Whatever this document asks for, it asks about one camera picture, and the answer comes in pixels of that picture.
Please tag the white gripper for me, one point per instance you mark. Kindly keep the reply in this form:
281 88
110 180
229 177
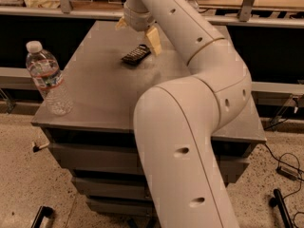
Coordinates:
138 20

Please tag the black rxbar chocolate wrapper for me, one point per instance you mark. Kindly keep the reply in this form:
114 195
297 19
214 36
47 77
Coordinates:
135 56

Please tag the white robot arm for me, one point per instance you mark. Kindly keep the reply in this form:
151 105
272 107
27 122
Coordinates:
174 121

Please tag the clear water bottle red label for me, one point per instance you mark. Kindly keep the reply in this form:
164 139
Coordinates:
48 78

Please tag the grey metal drawer cabinet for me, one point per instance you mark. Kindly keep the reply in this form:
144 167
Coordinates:
105 92

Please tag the top grey drawer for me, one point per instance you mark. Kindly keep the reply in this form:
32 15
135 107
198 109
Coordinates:
122 160

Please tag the grey drawer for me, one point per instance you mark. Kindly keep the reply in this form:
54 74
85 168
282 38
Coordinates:
112 189
122 160
122 206

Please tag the white plug on floor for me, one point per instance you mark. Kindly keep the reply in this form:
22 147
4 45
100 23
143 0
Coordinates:
37 148

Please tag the middle grey drawer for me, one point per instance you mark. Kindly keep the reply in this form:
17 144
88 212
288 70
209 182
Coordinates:
112 189

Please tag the bottom grey drawer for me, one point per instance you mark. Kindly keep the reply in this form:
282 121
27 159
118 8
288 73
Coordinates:
122 206

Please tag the black cylindrical bar right floor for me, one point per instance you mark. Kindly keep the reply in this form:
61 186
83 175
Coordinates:
278 200

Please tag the grey metal rail frame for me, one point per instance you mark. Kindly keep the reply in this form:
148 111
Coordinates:
114 11

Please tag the black bracket left floor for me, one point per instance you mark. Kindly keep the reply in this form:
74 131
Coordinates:
43 212

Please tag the black power adapter with cable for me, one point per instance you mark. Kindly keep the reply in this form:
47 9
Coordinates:
287 170

